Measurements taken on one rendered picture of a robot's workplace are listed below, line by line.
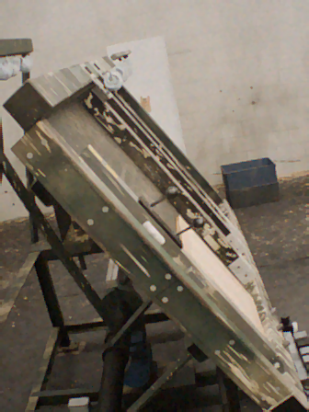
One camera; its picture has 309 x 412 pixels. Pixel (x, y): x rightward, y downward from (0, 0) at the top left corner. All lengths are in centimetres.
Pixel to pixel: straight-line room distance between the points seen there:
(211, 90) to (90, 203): 578
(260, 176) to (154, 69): 172
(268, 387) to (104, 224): 71
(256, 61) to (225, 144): 118
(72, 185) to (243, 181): 495
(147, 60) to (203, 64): 154
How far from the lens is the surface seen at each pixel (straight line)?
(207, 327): 157
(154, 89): 573
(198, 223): 165
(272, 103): 724
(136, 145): 229
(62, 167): 142
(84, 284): 260
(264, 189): 636
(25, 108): 140
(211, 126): 720
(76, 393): 327
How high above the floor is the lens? 199
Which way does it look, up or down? 17 degrees down
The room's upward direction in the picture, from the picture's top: 11 degrees counter-clockwise
